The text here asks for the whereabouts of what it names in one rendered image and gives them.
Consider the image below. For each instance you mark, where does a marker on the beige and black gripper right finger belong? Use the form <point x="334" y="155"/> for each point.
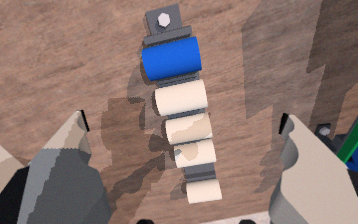
<point x="316" y="187"/>

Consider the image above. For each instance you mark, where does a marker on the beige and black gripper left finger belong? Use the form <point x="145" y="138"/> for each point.
<point x="57" y="186"/>

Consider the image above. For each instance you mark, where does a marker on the cream cylinder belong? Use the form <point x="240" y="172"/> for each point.
<point x="180" y="98"/>
<point x="188" y="128"/>
<point x="203" y="190"/>
<point x="194" y="153"/>

